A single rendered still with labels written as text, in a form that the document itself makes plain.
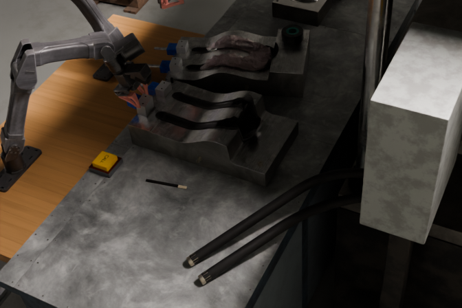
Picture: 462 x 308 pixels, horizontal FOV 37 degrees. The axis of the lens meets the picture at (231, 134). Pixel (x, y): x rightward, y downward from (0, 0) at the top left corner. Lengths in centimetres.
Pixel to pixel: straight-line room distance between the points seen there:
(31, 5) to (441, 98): 368
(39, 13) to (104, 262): 287
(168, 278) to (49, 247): 39
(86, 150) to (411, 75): 125
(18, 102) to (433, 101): 127
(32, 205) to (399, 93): 127
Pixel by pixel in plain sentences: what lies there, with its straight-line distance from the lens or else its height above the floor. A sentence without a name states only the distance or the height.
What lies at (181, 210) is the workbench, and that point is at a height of 80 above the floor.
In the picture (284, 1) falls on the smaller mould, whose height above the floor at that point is 87.
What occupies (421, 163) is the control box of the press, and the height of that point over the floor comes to 133.
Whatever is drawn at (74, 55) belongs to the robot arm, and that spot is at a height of 118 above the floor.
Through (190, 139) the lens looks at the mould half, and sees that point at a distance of 218.
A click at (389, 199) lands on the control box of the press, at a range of 160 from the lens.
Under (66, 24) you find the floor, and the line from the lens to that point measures 450.
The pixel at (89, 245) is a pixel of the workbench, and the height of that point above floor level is 80.
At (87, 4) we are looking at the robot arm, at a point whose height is 107.
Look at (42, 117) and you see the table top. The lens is 255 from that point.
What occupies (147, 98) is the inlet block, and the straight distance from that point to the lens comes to 228.
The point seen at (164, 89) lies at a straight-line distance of 235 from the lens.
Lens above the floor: 239
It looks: 43 degrees down
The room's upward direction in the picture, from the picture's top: 6 degrees counter-clockwise
